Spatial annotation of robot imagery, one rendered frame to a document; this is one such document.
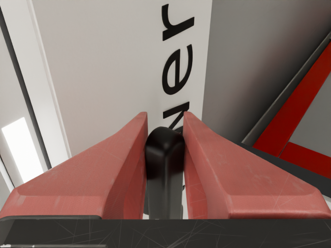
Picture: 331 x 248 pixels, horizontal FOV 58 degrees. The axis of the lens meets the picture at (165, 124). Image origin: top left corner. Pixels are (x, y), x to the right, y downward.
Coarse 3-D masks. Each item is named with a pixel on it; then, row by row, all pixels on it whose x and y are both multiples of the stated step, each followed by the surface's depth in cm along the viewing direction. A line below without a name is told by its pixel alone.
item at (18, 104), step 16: (0, 16) 9; (0, 32) 10; (0, 48) 10; (0, 64) 10; (16, 64) 10; (0, 80) 10; (16, 80) 11; (0, 96) 10; (16, 96) 11; (0, 112) 11; (16, 112) 11; (32, 112) 12; (0, 128) 11; (32, 128) 12; (0, 144) 11; (48, 160) 13; (16, 176) 12
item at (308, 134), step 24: (312, 72) 47; (312, 96) 41; (288, 120) 37; (312, 120) 37; (240, 144) 32; (264, 144) 33; (288, 144) 33; (312, 144) 33; (288, 168) 29; (312, 168) 30
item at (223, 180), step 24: (192, 120) 11; (192, 144) 10; (216, 144) 8; (192, 168) 12; (216, 168) 7; (240, 168) 7; (264, 168) 7; (192, 192) 11; (216, 192) 6; (240, 192) 6; (264, 192) 6; (288, 192) 6; (312, 192) 6; (192, 216) 11; (216, 216) 6; (240, 216) 5; (264, 216) 5; (288, 216) 5; (312, 216) 5
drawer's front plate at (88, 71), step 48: (0, 0) 9; (48, 0) 9; (96, 0) 10; (144, 0) 12; (192, 0) 15; (48, 48) 9; (96, 48) 11; (144, 48) 13; (192, 48) 17; (48, 96) 10; (96, 96) 12; (144, 96) 15; (192, 96) 19; (48, 144) 12
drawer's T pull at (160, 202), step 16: (160, 128) 11; (160, 144) 11; (176, 144) 11; (160, 160) 11; (176, 160) 11; (160, 176) 12; (176, 176) 12; (160, 192) 12; (176, 192) 13; (144, 208) 14; (160, 208) 13; (176, 208) 13
